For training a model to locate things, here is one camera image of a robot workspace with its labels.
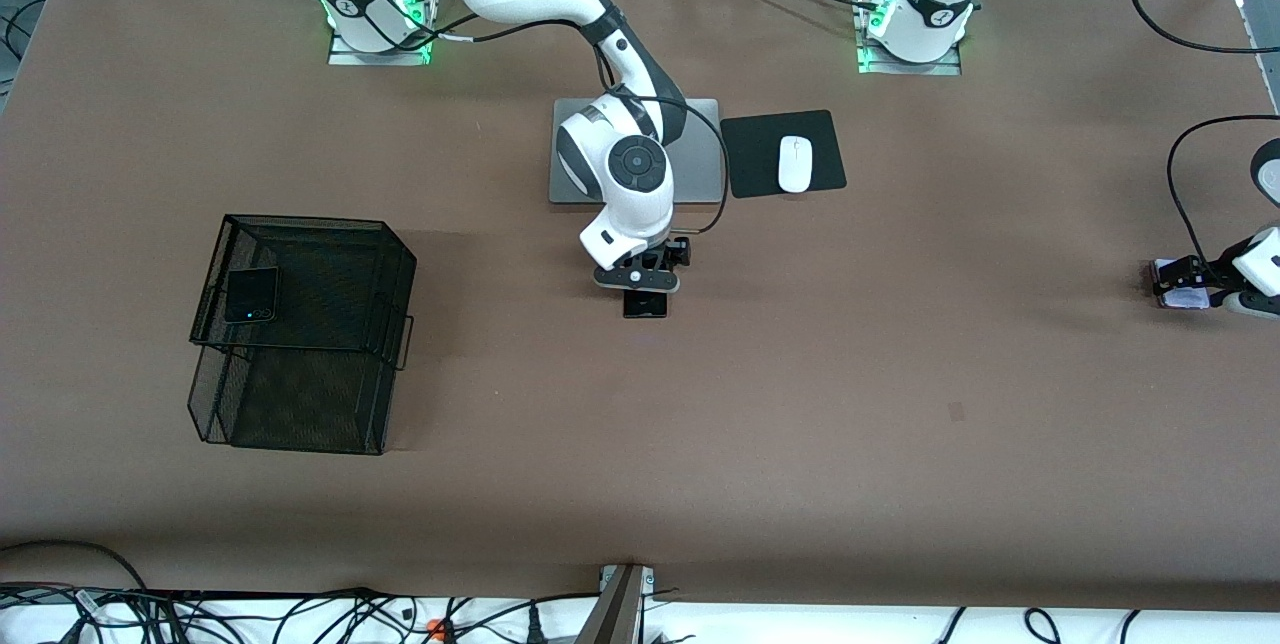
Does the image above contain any small black flip phone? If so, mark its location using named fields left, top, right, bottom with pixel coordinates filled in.
left=222, top=266, right=282, bottom=325

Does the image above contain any silver closed laptop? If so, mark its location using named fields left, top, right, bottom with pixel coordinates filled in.
left=548, top=98, right=723, bottom=205

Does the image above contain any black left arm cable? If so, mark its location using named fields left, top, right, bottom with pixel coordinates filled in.
left=1125, top=0, right=1280, bottom=277

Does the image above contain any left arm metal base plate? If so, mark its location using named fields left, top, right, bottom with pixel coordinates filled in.
left=857, top=39, right=963, bottom=77

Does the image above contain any white computer mouse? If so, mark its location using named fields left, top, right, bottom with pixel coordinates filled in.
left=778, top=135, right=814, bottom=194

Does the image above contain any black looped floor cable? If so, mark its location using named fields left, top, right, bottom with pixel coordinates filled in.
left=0, top=540, right=151, bottom=593

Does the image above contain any black wire mesh tray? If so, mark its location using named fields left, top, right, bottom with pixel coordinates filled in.
left=187, top=214, right=418, bottom=457

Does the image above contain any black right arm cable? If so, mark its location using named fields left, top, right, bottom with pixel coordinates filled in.
left=285, top=0, right=730, bottom=237

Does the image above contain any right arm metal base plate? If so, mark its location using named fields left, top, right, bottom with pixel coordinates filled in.
left=328, top=24, right=433, bottom=67

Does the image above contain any black mouse pad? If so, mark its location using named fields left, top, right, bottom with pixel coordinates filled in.
left=720, top=109, right=848, bottom=200

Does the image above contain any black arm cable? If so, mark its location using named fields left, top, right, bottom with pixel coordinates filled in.
left=285, top=0, right=730, bottom=237
left=1125, top=0, right=1280, bottom=277

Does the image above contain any lavender flip phone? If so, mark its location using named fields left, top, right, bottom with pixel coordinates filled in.
left=1149, top=258, right=1212, bottom=311

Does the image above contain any grey metal camera mount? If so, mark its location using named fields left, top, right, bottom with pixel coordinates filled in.
left=575, top=564, right=656, bottom=644

